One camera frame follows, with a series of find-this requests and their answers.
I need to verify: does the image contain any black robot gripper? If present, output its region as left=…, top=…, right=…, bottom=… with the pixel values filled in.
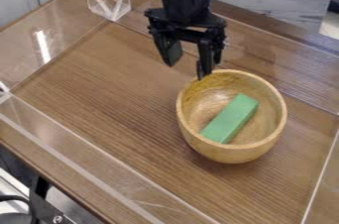
left=145, top=0, right=227, bottom=79

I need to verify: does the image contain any green rectangular block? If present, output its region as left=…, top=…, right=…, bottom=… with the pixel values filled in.
left=201, top=94, right=259, bottom=144

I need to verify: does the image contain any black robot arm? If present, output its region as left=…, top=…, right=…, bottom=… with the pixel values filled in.
left=145, top=0, right=227, bottom=79

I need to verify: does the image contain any brown wooden bowl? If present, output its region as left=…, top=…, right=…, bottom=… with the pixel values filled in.
left=177, top=69, right=287, bottom=164

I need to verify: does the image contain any black metal table leg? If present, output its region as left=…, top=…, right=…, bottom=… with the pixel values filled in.
left=30, top=176, right=77, bottom=224

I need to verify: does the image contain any clear acrylic corner bracket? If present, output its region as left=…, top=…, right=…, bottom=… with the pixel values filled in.
left=86, top=0, right=131, bottom=22

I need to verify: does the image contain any black cable under table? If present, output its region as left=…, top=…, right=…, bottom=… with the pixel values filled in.
left=0, top=194, right=39, bottom=224

